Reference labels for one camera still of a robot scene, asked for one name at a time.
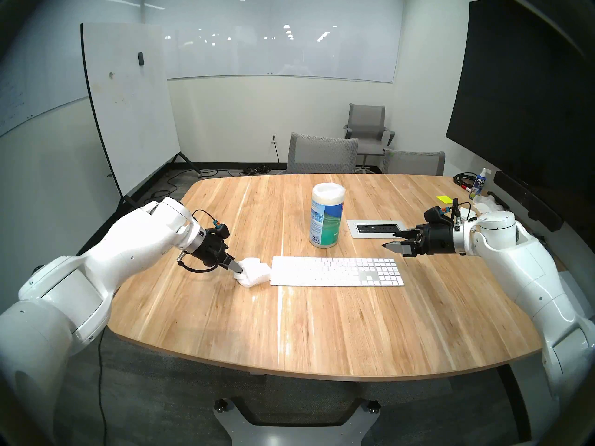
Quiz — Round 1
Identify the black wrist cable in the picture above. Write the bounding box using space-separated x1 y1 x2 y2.
450 197 477 223
176 252 220 274

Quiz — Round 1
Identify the silver table power outlet box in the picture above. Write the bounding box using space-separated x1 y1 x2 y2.
347 219 412 239

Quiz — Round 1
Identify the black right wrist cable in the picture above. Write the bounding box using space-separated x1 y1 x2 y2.
450 197 477 223

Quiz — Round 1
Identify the mobile whiteboard on stand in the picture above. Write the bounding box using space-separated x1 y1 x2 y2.
80 22 203 204

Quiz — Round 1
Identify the grey mesh office chair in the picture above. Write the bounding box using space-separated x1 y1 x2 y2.
382 149 446 177
286 132 359 175

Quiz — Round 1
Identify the disinfecting wipes canister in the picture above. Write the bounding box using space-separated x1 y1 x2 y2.
310 183 346 249

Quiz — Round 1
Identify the black table leg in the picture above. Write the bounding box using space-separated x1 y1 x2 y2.
496 364 531 440

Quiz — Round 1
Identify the white slim keyboard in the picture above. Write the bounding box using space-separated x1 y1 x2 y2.
270 256 405 287

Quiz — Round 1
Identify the whiteboard cleaner spray bottle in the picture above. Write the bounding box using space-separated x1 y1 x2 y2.
469 168 491 200

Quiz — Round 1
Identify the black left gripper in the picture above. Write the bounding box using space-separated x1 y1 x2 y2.
188 230 245 275

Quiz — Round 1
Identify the large black wall screen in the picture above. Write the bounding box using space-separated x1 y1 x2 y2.
445 0 595 227

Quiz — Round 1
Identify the black hanging robot cable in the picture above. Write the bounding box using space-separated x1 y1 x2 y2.
97 329 109 446

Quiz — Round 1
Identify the white disinfecting wipe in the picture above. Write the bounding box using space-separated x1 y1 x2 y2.
233 256 273 289

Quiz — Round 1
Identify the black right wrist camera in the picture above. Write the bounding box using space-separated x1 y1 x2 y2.
423 205 453 225

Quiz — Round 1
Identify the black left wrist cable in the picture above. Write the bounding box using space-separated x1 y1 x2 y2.
176 252 220 274

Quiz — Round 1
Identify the glass wall board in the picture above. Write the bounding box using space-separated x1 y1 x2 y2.
144 0 401 83
0 41 90 137

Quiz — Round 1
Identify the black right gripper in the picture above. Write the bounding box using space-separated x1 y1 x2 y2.
382 223 457 257

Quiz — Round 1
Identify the black video conference bar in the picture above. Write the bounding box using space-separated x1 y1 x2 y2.
493 171 564 232

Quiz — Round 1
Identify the grey office chair with armrests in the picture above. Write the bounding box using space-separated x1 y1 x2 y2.
343 103 396 174

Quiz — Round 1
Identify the crumpled white tissue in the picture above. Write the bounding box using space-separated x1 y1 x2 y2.
473 195 507 214

